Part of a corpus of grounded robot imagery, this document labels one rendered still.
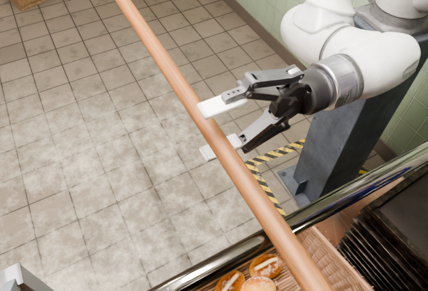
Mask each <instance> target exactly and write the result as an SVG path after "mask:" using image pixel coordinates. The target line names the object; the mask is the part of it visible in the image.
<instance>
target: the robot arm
mask: <svg viewBox="0 0 428 291"><path fill-rule="evenodd" d="M368 1H369V3H370V5H369V6H362V7H357V8H356V9H355V11H354V9H353V6H352V0H306V1H305V2H304V4H299V5H297V6H295V7H293V8H292V9H290V10H289V11H288V12H286V14H285V15H284V17H283V19H282V22H281V26H280V32H281V35H282V39H283V41H284V43H285V44H286V46H287V47H288V48H289V50H290V51H291V52H292V53H294V54H295V55H296V56H297V57H299V58H300V59H301V60H302V61H304V62H305V63H307V64H308V65H309V67H308V68H307V70H305V71H301V70H300V69H299V68H298V67H297V66H296V65H295V64H293V65H291V66H288V67H285V68H283V69H270V70H263V71H251V72H246V73H245V74H244V75H243V78H244V81H243V80H242V79H240V80H238V81H237V82H236V85H237V86H238V87H236V88H235V89H231V90H228V91H226V92H224V93H222V94H221V95H219V96H216V97H214V98H211V99H209V100H206V101H203V102H201V103H198V104H197V108H198V110H199V111H200V113H201V114H202V116H203V117H204V119H205V120H208V119H210V118H213V117H216V116H218V115H221V114H223V113H226V112H228V111H231V110H234V109H236V108H239V107H241V106H244V105H246V104H248V100H247V99H255V100H262V101H271V104H270V105H269V107H268V108H267V109H265V110H264V114H263V115H262V116H261V117H260V118H258V119H257V120H256V121H255V122H254V123H252V124H251V125H249V126H248V127H247V128H246V129H245V130H244V131H242V132H241V133H240V134H238V135H236V134H235V133H234V134H231V135H229V136H226V137H227V139H228V140H229V141H230V142H231V144H232V146H233V147H234V148H235V150H238V149H241V150H242V151H243V153H244V154H246V153H248V152H250V151H252V150H253V149H255V148H257V147H258V146H260V145H261V144H263V143H265V142H266V141H268V140H269V139H271V138H273V137H274V136H276V135H277V134H279V133H281V132H283V131H287V130H289V129H290V125H289V123H288V122H289V119H291V118H292V117H294V116H295V115H297V114H302V115H312V114H314V113H317V112H319V111H322V110H325V111H332V110H335V109H336V108H339V107H341V106H344V105H346V104H350V103H352V102H354V101H356V100H359V99H369V98H371V97H374V96H378V95H380V94H382V93H384V92H387V91H389V90H390V89H392V88H394V87H396V86H398V85H399V84H401V83H402V82H404V81H405V80H407V79H408V78H409V77H410V76H411V75H412V74H413V73H414V72H415V71H416V68H417V66H418V63H419V60H420V55H421V51H420V47H419V45H418V43H417V41H416V40H415V39H414V38H413V37H414V36H418V35H420V34H423V33H426V32H428V0H368ZM355 16H357V17H359V18H361V19H363V20H364V21H365V22H366V23H368V24H369V25H370V26H371V27H372V28H373V29H375V30H376V31H367V30H363V29H358V28H356V27H355V24H354V17H355ZM246 98H247V99H246ZM271 113H272V114H273V115H274V116H275V117H276V119H274V118H273V117H272V116H271Z"/></svg>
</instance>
